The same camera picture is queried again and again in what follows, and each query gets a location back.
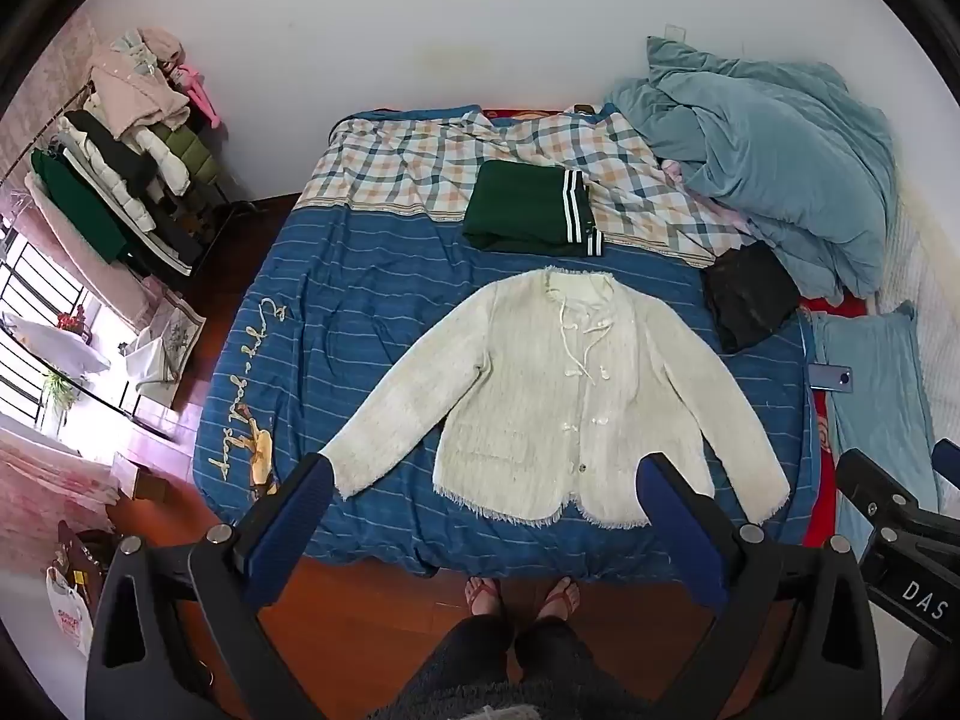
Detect person's left foot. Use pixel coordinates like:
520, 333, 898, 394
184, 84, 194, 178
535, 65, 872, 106
465, 577, 516, 620

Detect person's left leg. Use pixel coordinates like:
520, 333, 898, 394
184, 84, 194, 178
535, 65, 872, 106
397, 611, 520, 720

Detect plaid blanket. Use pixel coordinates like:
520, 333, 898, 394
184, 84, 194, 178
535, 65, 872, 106
292, 106, 751, 271

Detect person's leg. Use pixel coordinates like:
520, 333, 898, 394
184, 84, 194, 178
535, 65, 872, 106
397, 611, 520, 720
517, 611, 661, 720

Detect teal duvet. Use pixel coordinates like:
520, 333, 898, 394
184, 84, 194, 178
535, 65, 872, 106
604, 36, 901, 305

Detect black cloth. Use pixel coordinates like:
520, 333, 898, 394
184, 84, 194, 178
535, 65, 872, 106
701, 240, 803, 353

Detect floral cloth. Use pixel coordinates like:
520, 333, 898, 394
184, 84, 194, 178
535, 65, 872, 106
139, 277, 208, 385

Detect blue striped bed sheet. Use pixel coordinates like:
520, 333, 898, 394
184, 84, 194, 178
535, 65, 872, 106
191, 109, 822, 586

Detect black window railing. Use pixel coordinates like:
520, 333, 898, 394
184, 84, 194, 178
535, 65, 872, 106
0, 225, 102, 440

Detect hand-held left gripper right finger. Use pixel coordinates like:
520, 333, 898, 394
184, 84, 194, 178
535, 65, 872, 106
636, 452, 882, 720

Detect pink cloth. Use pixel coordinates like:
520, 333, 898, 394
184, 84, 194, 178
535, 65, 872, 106
660, 159, 755, 235

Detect row of hanging clothes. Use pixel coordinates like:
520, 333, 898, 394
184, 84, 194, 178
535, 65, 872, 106
26, 26, 226, 278

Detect metal clothes rack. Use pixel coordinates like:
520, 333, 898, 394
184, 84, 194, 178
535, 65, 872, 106
0, 82, 235, 278

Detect person's right foot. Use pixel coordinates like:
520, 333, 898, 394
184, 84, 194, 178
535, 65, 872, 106
535, 576, 583, 620

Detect green potted plant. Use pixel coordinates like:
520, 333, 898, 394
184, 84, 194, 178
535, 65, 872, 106
41, 371, 80, 418

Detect person's foot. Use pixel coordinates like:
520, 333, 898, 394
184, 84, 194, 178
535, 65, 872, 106
465, 577, 516, 620
535, 576, 583, 620

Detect person's right leg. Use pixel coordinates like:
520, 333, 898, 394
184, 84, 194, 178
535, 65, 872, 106
517, 611, 661, 720

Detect dark brown bag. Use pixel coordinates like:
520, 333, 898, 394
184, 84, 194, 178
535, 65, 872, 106
58, 529, 115, 593

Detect green folded striped sweater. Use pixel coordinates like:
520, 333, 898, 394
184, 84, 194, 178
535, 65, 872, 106
461, 160, 605, 256

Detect person's grey fuzzy top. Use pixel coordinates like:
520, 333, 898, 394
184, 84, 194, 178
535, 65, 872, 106
367, 679, 653, 720

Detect white fringed jacket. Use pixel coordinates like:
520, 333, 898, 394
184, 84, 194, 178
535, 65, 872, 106
319, 266, 792, 530

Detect light blue pillow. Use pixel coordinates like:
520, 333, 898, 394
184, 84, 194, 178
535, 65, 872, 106
814, 300, 942, 541

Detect cardboard box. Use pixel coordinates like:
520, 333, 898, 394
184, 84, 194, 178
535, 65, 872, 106
111, 450, 170, 502

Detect white red-printed plastic bag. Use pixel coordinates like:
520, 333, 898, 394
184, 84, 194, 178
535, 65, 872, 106
45, 566, 95, 655

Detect red sheet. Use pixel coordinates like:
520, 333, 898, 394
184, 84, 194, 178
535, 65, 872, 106
799, 296, 863, 548

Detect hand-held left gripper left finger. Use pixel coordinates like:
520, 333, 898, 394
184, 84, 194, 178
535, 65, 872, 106
84, 454, 332, 720

